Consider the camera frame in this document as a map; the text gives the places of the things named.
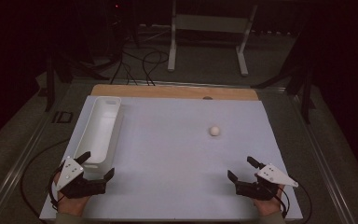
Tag black floor cables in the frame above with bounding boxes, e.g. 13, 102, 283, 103
110, 49, 171, 87

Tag black tripod stand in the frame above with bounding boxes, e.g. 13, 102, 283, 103
45, 52, 110, 113
251, 31, 317, 125

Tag white table mat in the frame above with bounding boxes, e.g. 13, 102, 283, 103
39, 95, 304, 222

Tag black rectangular floor bracket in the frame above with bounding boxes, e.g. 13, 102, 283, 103
51, 110, 75, 124

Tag white plastic bin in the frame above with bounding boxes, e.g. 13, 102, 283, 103
73, 95, 125, 181

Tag person's left hand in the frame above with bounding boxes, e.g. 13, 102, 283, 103
53, 172, 91, 217

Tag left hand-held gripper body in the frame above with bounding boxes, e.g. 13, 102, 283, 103
55, 156, 107, 200

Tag person's right hand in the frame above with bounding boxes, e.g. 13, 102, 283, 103
253, 184, 285, 217

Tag white metal stand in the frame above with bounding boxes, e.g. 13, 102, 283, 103
167, 0, 259, 77

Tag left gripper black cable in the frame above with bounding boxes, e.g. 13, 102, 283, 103
20, 138, 71, 223

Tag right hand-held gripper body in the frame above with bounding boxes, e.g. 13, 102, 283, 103
235, 162, 299, 202

